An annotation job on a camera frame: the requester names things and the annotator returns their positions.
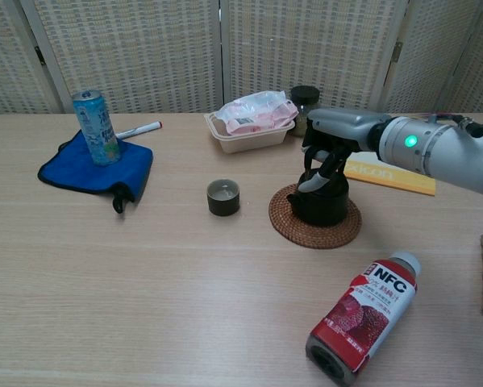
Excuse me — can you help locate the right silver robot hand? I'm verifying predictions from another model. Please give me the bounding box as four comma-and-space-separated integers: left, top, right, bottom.
297, 107, 391, 193

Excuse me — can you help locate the black teapot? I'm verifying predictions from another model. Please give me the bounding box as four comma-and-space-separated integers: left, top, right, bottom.
285, 147, 350, 226

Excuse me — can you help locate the brown round woven coaster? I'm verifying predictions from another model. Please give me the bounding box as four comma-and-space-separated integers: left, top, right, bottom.
269, 182, 363, 250

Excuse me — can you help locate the glass jar black lid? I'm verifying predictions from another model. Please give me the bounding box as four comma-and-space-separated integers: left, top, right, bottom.
289, 85, 322, 138

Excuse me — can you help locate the white yellow Lexicon book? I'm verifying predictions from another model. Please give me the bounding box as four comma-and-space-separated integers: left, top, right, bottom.
343, 159, 437, 197

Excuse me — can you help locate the pink white snack packet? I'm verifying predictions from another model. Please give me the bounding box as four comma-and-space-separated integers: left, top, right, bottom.
216, 89, 299, 135

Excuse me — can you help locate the beige takeaway food tray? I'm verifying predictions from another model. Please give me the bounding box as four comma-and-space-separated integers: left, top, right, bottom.
203, 112, 297, 155

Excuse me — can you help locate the dark green ceramic teacup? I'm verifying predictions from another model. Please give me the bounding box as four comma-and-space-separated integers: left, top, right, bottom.
206, 178, 241, 216

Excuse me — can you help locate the red NFC juice bottle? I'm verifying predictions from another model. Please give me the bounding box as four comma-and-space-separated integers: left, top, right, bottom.
305, 250, 423, 382

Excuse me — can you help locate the white marker pen red cap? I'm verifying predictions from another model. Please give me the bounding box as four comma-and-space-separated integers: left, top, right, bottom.
115, 119, 164, 140

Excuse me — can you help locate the woven folding screen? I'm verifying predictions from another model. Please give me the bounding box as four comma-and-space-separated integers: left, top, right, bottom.
0, 0, 483, 118

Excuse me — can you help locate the light blue drink can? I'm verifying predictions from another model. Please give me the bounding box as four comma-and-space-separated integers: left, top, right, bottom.
71, 89, 121, 167

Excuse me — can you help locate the blue microfiber cloth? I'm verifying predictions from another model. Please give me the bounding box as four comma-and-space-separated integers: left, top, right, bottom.
37, 128, 154, 214

